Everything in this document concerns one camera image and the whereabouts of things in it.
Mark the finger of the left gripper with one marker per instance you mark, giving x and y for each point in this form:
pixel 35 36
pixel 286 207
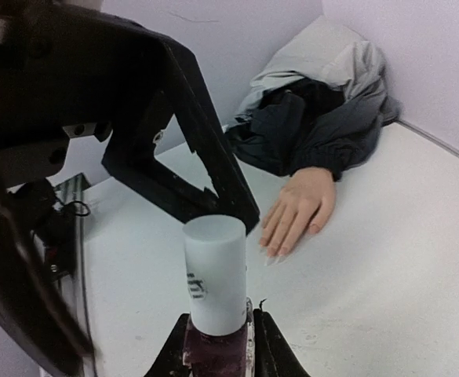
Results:
pixel 32 313
pixel 168 84

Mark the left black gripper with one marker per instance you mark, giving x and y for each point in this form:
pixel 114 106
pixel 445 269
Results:
pixel 63 65

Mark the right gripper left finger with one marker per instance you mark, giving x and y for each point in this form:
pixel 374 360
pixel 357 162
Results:
pixel 169 362

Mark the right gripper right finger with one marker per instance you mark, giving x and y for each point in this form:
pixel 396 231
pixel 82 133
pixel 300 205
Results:
pixel 273 355

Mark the purple nail polish bottle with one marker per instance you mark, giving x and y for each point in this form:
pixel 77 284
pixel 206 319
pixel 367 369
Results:
pixel 228 355

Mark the white nail polish cap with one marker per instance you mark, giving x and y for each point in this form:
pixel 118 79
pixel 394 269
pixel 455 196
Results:
pixel 215 259

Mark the mannequin hand with long nails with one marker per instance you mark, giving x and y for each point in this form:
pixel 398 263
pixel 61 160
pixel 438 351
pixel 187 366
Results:
pixel 304 206

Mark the black jacket sleeve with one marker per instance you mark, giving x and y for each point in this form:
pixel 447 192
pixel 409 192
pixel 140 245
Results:
pixel 307 124

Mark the aluminium back rail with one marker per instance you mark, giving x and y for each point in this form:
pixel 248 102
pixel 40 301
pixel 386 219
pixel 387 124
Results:
pixel 453 151

